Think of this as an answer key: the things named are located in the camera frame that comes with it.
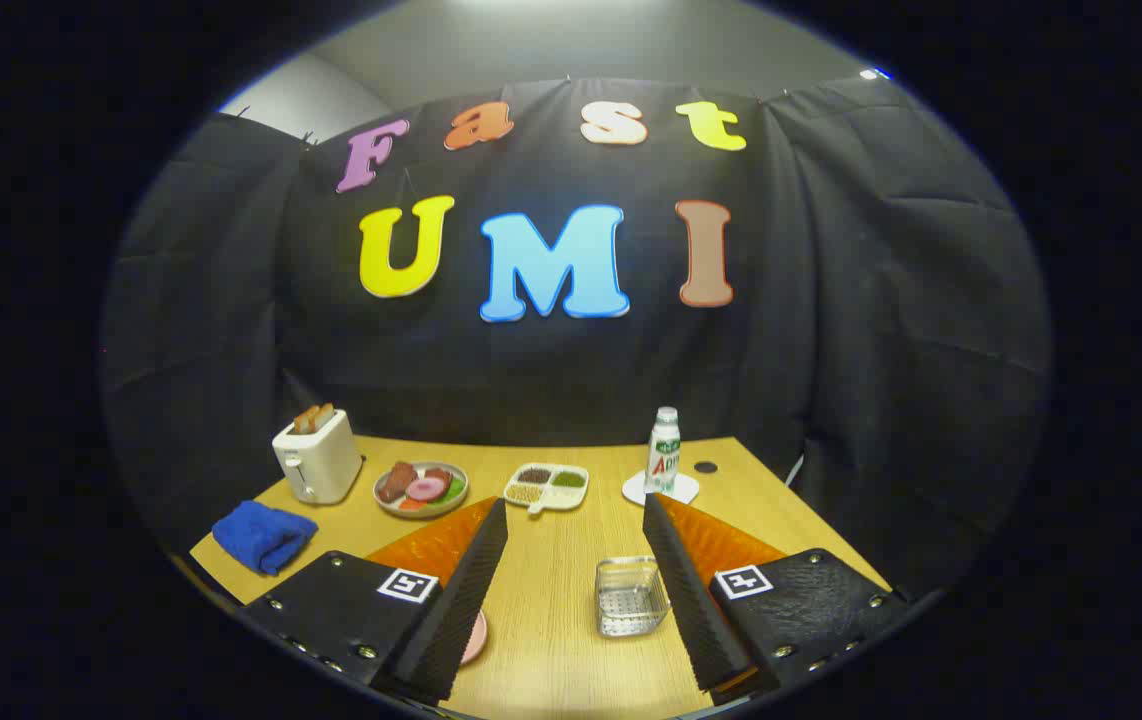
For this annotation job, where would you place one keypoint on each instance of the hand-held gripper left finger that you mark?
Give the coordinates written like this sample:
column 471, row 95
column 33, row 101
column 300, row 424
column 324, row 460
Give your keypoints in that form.
column 461, row 600

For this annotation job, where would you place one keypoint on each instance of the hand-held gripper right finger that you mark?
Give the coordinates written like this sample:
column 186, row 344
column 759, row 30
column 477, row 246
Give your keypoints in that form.
column 691, row 600

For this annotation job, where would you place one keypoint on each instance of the pink round plate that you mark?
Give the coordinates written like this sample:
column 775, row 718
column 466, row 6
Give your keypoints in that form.
column 474, row 640

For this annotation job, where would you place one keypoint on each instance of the metal perforated basket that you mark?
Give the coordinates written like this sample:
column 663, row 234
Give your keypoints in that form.
column 626, row 600

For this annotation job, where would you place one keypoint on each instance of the orange toy carrot slice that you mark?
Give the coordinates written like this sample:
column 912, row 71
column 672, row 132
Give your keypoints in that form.
column 411, row 504

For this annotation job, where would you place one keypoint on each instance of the green toy lettuce leaf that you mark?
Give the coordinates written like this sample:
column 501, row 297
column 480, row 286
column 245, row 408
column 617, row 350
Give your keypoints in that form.
column 456, row 490

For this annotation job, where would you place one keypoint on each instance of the pink toy ham slice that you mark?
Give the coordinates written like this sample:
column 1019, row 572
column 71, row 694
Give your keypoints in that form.
column 426, row 489

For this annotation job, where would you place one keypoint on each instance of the grey food plate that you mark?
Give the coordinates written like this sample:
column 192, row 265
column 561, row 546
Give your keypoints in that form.
column 386, row 503

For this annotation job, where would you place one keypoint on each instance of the white square coaster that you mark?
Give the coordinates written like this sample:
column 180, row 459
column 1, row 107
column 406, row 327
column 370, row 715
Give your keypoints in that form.
column 633, row 490

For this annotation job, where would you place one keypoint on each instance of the pile of yellow soybeans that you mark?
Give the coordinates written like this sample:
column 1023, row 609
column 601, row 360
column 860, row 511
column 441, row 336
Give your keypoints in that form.
column 525, row 493

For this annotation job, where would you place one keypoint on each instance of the small brown toy meat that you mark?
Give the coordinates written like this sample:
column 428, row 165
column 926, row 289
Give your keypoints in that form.
column 439, row 475

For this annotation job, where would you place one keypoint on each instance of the brown toy sausage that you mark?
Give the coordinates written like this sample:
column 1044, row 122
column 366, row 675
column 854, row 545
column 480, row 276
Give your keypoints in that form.
column 396, row 482

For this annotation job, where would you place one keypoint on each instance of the pile of dark red beans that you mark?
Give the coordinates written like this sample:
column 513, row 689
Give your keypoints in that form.
column 533, row 476

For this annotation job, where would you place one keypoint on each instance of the cream divided tray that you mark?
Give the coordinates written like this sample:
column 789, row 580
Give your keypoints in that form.
column 563, row 497

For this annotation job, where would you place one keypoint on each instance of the white drink bottle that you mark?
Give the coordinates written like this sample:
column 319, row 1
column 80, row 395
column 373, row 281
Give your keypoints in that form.
column 664, row 455

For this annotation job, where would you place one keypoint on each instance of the pile of green beans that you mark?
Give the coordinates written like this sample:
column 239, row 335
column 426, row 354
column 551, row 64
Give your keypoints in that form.
column 568, row 479

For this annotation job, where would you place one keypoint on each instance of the cream toaster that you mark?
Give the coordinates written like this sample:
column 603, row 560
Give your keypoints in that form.
column 321, row 465

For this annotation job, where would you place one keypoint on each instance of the blue folded cloth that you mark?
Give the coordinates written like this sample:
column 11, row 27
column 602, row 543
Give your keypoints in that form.
column 261, row 535

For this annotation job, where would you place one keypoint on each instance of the black backdrop cloth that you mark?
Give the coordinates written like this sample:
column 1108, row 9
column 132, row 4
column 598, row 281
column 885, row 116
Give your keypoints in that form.
column 531, row 380

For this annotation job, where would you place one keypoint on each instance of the brown toast slices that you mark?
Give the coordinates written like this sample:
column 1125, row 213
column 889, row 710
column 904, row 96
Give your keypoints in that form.
column 311, row 418

